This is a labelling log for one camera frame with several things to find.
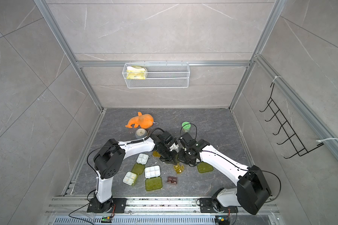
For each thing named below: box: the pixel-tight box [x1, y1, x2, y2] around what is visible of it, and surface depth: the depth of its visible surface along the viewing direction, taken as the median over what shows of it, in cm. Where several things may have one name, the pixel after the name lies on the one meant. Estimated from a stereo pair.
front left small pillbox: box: [122, 165, 145, 187], surface depth 85 cm
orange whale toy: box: [124, 111, 154, 129], surface depth 106 cm
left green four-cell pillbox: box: [131, 153, 150, 175], surface depth 90 cm
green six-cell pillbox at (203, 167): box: [196, 161, 214, 173], surface depth 87 cm
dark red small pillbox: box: [167, 176, 178, 185], surface depth 83 cm
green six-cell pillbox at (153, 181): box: [144, 165, 163, 192], surface depth 85 cm
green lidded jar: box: [181, 120, 192, 133], surface depth 105 cm
